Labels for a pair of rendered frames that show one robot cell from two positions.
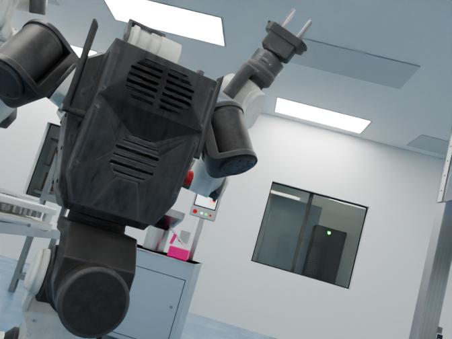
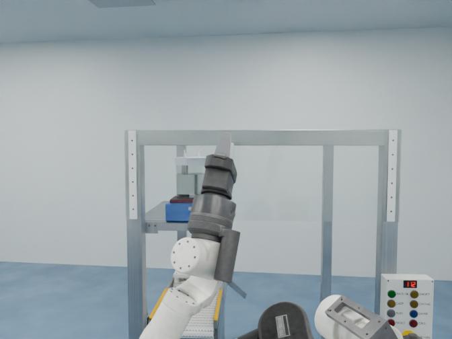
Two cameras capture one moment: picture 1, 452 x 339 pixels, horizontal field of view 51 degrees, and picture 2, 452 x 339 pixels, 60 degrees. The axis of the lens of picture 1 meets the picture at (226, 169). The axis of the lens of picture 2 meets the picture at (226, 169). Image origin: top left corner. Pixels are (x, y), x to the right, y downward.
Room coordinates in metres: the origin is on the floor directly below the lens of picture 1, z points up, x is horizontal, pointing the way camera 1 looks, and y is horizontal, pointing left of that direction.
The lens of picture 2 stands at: (1.16, 0.76, 1.59)
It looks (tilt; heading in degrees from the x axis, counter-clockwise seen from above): 4 degrees down; 272
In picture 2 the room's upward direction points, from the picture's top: straight up
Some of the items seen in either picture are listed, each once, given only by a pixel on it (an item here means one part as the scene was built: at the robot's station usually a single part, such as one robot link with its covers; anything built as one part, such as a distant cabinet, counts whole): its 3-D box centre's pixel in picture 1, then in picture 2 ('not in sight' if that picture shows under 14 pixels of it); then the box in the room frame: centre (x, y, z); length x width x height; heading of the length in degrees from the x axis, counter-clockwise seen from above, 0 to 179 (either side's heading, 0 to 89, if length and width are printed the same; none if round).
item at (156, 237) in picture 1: (166, 231); not in sight; (4.17, 0.35, 0.95); 0.49 x 0.36 x 0.38; 84
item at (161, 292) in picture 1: (150, 298); not in sight; (4.11, 0.31, 0.38); 0.63 x 0.57 x 0.76; 84
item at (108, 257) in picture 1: (87, 270); not in sight; (0.92, 0.20, 0.85); 0.28 x 0.13 x 0.18; 23
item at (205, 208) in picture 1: (199, 225); not in sight; (4.23, 0.09, 1.07); 0.23 x 0.10 x 0.62; 84
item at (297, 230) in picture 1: (309, 234); not in sight; (6.52, -1.34, 1.43); 1.38 x 0.01 x 1.16; 84
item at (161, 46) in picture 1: (152, 54); (354, 338); (1.00, 0.22, 1.32); 0.10 x 0.07 x 0.09; 113
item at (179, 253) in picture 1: (178, 253); not in sight; (3.90, 0.18, 0.80); 0.16 x 0.12 x 0.09; 84
